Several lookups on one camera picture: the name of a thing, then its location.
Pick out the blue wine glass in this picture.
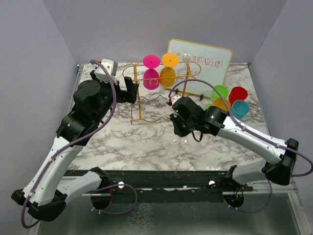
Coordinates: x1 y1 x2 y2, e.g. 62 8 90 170
231 100 250 120

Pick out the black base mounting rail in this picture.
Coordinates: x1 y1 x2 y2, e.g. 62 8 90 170
70 168 255 204

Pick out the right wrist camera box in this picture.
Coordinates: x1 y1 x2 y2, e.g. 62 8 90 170
167 95 181 106

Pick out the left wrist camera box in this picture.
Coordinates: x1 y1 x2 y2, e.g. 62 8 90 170
94 59 118 84

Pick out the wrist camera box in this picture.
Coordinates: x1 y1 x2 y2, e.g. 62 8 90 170
167 95 181 106
94 59 118 84

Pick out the orange wine glass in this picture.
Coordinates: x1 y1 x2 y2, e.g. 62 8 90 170
159 53 179 88

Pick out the pink wine glass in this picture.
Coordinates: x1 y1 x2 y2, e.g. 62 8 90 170
143 54 160 90

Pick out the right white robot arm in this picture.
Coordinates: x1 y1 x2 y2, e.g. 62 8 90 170
170 95 299 191

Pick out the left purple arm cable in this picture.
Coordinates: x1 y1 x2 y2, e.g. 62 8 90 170
21 59 117 229

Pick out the red wine glass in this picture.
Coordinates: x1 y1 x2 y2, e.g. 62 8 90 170
228 86 248 106

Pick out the gold framed whiteboard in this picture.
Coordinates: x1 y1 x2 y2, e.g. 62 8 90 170
167 39 233 86

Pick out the green wine glass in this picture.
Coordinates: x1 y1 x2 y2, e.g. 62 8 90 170
205 84 229 110

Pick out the yellow wine glass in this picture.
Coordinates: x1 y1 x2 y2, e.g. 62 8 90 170
213 98 231 111

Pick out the gold wire glass rack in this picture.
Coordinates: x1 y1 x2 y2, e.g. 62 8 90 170
122 58 202 125

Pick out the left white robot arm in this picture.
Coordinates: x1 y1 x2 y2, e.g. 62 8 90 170
11 71 139 222

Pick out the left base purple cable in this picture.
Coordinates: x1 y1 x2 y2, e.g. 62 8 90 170
89 184 138 215

